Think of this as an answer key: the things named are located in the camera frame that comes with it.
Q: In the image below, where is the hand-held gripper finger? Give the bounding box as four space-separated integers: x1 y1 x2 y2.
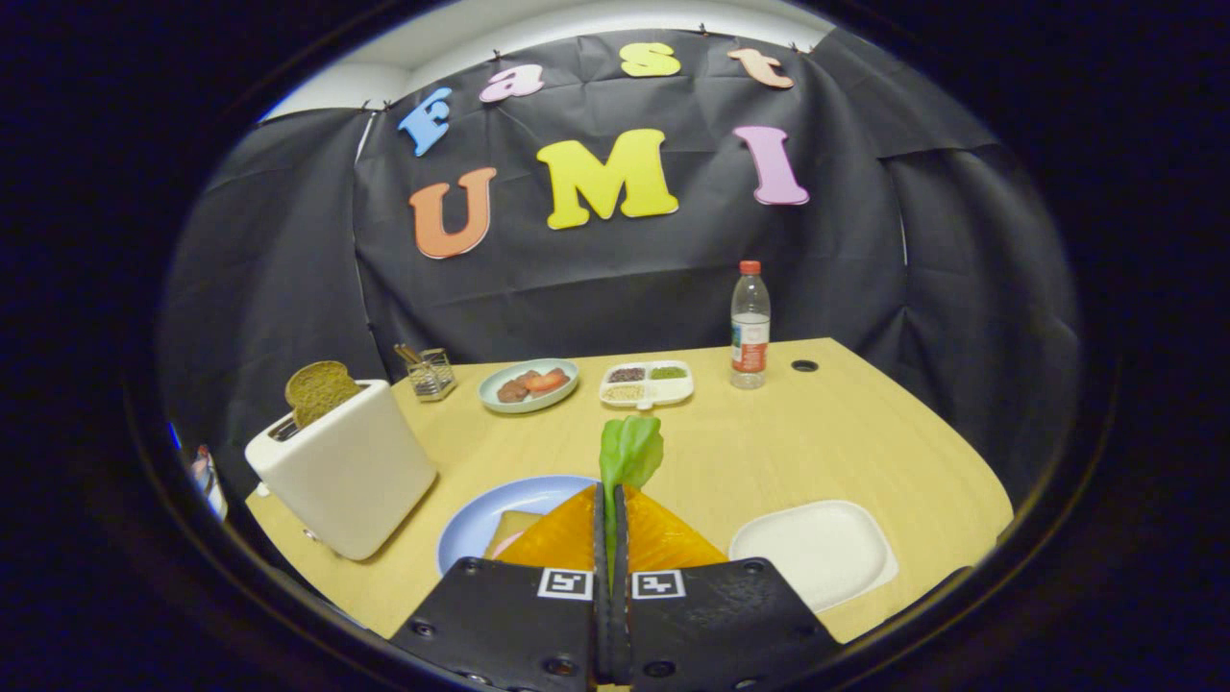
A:
389 483 614 688
611 483 847 691

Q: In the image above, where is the green lettuce leaf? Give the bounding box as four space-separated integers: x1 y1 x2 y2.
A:
599 415 665 587

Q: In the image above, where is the brown toast slice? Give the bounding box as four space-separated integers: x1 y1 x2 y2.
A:
284 360 363 430

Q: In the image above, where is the tan bread slice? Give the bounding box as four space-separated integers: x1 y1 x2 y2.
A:
483 510 544 560

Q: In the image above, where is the blue round plate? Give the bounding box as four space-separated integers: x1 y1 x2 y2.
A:
436 475 602 576

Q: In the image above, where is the light green plate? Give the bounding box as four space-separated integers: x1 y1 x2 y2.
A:
479 358 581 415

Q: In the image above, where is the white divided condiment dish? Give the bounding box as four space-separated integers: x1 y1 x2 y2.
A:
599 360 695 411

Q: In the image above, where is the white square plate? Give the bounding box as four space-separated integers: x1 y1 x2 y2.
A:
728 500 899 614

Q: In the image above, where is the clear plastic water bottle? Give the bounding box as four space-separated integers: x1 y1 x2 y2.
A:
729 260 773 390

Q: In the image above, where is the white toaster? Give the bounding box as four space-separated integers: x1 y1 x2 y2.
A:
244 380 438 562

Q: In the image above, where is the black backdrop cloth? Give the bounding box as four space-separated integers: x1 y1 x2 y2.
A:
159 29 1082 501

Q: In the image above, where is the small red white object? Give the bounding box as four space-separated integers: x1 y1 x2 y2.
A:
187 444 230 523

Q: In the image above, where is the metal wire utensil holder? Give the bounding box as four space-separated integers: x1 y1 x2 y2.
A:
394 343 458 402

